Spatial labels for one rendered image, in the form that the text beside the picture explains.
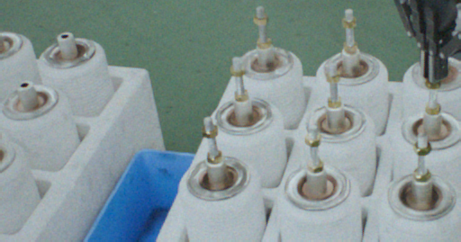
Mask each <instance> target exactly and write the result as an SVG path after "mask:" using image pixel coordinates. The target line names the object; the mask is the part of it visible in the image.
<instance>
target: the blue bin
mask: <svg viewBox="0 0 461 242"><path fill-rule="evenodd" d="M195 155H196V154H188V153H178V152H170V151H160V150H152V149H143V150H140V151H139V152H137V153H136V154H134V155H133V157H132V159H131V161H130V163H129V165H128V166H127V168H126V170H125V171H124V173H123V175H122V177H121V179H120V181H118V183H117V185H116V186H115V187H114V189H113V191H112V193H111V195H110V197H109V199H108V201H107V203H106V204H105V206H104V207H103V208H102V209H101V211H100V213H99V215H98V217H97V219H96V220H95V223H94V224H93V226H92V228H91V229H90V231H89V233H88V235H87V236H86V237H85V239H84V240H83V242H157V239H158V236H159V233H160V231H161V230H162V227H163V225H164V223H165V220H166V218H167V215H169V213H170V211H171V208H172V206H173V204H174V202H175V200H176V196H177V194H178V189H179V185H180V182H181V179H182V177H183V176H184V175H185V174H186V173H187V171H188V170H189V169H190V167H191V165H192V163H193V161H194V157H195Z"/></svg>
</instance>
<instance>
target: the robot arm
mask: <svg viewBox="0 0 461 242"><path fill-rule="evenodd" d="M393 1H394V4H395V6H396V9H397V11H398V13H399V14H400V16H401V19H402V22H403V25H404V27H405V30H406V31H407V35H408V37H409V38H411V39H412V38H414V39H416V40H417V44H418V47H419V48H420V74H421V75H422V76H424V77H425V78H428V79H429V81H430V82H431V83H432V84H436V83H438V81H440V80H442V79H444V78H445V77H446V76H447V75H448V59H449V58H450V57H452V56H454V55H456V54H459V53H461V0H393ZM407 4H408V5H407ZM411 14H412V23H411V19H410V17H411ZM453 36H454V37H453ZM441 40H442V42H441V43H439V42H440V41H441Z"/></svg>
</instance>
